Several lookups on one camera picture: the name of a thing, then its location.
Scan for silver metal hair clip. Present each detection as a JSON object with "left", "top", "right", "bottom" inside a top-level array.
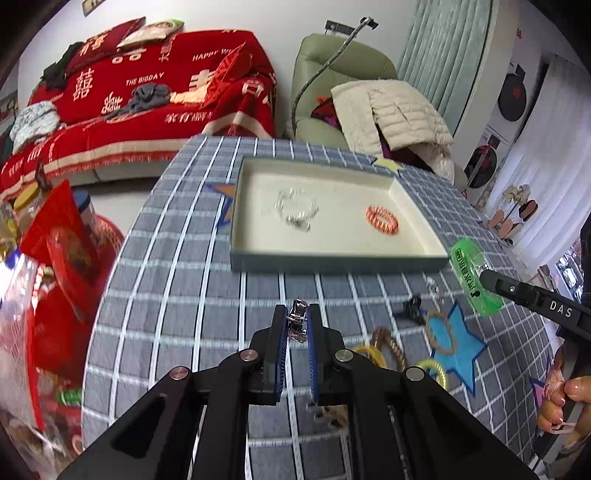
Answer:
[{"left": 286, "top": 299, "right": 309, "bottom": 343}]

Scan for tan cord hair ring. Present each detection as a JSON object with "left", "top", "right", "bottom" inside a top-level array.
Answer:
[{"left": 423, "top": 310, "right": 458, "bottom": 356}]

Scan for black garment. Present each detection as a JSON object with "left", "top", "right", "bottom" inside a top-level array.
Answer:
[{"left": 42, "top": 41, "right": 84, "bottom": 91}]

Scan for red and purple clothing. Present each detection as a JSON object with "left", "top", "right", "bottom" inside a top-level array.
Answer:
[{"left": 311, "top": 96, "right": 345, "bottom": 131}]

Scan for cream down jacket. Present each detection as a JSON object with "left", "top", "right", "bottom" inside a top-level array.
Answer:
[{"left": 330, "top": 79, "right": 456, "bottom": 182}]

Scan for green translucent bracelet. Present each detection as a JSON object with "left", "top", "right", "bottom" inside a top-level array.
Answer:
[{"left": 450, "top": 237, "right": 505, "bottom": 317}]

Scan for brown and white ornaments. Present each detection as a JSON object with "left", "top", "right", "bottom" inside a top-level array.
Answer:
[{"left": 488, "top": 184, "right": 539, "bottom": 246}]

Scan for brown coil hair tie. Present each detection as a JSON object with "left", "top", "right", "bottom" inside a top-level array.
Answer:
[{"left": 369, "top": 326, "right": 407, "bottom": 371}]

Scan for grey tray with cream inside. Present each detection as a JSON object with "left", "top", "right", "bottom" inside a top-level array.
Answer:
[{"left": 229, "top": 156, "right": 451, "bottom": 273}]

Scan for black hair claw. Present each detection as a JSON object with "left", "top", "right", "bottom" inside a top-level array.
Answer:
[{"left": 394, "top": 295, "right": 428, "bottom": 326}]

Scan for jar with blue lid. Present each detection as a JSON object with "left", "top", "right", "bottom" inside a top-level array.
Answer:
[{"left": 71, "top": 190, "right": 100, "bottom": 241}]

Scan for pale green curtain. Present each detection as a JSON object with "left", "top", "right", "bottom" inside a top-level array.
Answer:
[{"left": 397, "top": 0, "right": 493, "bottom": 136}]

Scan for white and green pillow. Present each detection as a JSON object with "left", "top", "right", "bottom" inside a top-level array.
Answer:
[{"left": 117, "top": 19, "right": 185, "bottom": 49}]

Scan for silver chain bracelet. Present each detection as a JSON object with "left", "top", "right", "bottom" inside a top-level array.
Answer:
[{"left": 274, "top": 187, "right": 319, "bottom": 232}]

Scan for round red paper decoration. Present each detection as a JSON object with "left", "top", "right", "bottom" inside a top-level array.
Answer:
[{"left": 88, "top": 214, "right": 126, "bottom": 278}]

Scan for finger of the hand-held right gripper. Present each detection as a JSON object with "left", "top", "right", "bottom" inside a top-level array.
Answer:
[{"left": 479, "top": 268, "right": 591, "bottom": 340}]

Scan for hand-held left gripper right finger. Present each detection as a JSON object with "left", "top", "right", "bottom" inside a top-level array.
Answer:
[{"left": 306, "top": 302, "right": 541, "bottom": 480}]

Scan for jar with yellow lid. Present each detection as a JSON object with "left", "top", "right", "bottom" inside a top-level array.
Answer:
[{"left": 13, "top": 183, "right": 42, "bottom": 214}]

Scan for large round black wall decoration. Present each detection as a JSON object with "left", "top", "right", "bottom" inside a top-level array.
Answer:
[{"left": 498, "top": 62, "right": 527, "bottom": 123}]

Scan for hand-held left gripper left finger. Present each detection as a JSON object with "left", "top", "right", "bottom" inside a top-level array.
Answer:
[{"left": 58, "top": 304, "right": 289, "bottom": 480}]

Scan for red gift bags pile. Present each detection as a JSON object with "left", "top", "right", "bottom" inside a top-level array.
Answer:
[{"left": 0, "top": 249, "right": 95, "bottom": 464}]

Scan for person's right hand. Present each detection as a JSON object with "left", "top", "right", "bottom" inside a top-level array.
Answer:
[{"left": 537, "top": 351, "right": 591, "bottom": 435}]

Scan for yellow coil hair tie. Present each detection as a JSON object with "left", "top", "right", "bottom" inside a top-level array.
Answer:
[
  {"left": 353, "top": 344, "right": 388, "bottom": 368},
  {"left": 406, "top": 359, "right": 451, "bottom": 389}
]

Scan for orange coil hair tie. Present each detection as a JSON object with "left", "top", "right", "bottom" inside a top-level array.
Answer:
[{"left": 366, "top": 205, "right": 399, "bottom": 236}]

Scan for small round black wall decoration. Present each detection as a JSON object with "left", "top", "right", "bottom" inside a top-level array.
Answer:
[{"left": 464, "top": 145, "right": 498, "bottom": 188}]

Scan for red printed blanket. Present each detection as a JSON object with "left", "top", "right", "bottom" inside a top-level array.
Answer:
[{"left": 0, "top": 30, "right": 278, "bottom": 195}]

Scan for white grey patterned cloth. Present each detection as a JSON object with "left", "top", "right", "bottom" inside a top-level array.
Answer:
[{"left": 9, "top": 102, "right": 61, "bottom": 154}]

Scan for white curtain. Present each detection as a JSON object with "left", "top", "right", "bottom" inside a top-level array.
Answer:
[{"left": 485, "top": 54, "right": 591, "bottom": 278}]

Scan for dark red cushion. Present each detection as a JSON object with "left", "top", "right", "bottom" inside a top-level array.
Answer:
[{"left": 65, "top": 17, "right": 147, "bottom": 77}]

